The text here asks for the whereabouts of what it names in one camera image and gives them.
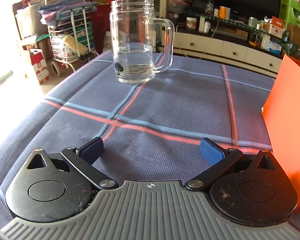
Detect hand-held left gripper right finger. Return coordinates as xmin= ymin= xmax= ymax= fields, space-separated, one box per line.
xmin=185 ymin=138 xmax=278 ymax=192

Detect grey plaid tablecloth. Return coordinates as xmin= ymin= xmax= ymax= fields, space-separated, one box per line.
xmin=0 ymin=50 xmax=300 ymax=233

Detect orange cardboard box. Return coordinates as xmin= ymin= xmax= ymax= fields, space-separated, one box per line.
xmin=261 ymin=54 xmax=300 ymax=214

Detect blue and white carton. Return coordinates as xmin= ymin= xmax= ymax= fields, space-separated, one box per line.
xmin=268 ymin=41 xmax=283 ymax=55

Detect red and white carton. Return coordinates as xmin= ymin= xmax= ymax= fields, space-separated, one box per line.
xmin=29 ymin=49 xmax=52 ymax=85

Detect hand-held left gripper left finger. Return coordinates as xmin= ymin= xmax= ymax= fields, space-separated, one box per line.
xmin=26 ymin=137 xmax=119 ymax=190

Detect wire shopping trolley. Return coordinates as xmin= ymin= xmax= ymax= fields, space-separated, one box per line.
xmin=39 ymin=0 xmax=99 ymax=77

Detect orange and white carton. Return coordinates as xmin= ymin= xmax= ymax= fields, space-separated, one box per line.
xmin=271 ymin=16 xmax=285 ymax=39

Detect white bottle with orange label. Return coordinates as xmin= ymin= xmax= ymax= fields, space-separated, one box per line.
xmin=219 ymin=6 xmax=231 ymax=20

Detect white drawer television cabinet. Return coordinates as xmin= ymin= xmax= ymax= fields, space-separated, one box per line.
xmin=156 ymin=17 xmax=285 ymax=79

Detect clear glass handled jar mug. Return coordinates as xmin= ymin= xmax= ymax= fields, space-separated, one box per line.
xmin=109 ymin=0 xmax=175 ymax=85

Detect dark glass jar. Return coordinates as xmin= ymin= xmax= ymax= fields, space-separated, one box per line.
xmin=205 ymin=0 xmax=215 ymax=15

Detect pink plastic basket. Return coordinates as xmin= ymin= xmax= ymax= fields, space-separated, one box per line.
xmin=167 ymin=0 xmax=188 ymax=14

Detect translucent storage bin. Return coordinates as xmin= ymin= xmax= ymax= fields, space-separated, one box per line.
xmin=15 ymin=4 xmax=50 ymax=39

